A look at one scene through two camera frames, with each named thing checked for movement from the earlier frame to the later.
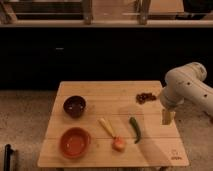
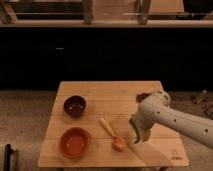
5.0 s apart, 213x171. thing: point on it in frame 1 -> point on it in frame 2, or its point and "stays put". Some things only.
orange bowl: (75, 142) stays put
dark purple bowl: (74, 106) stays put
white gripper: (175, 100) -> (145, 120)
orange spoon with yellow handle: (117, 143) stays put
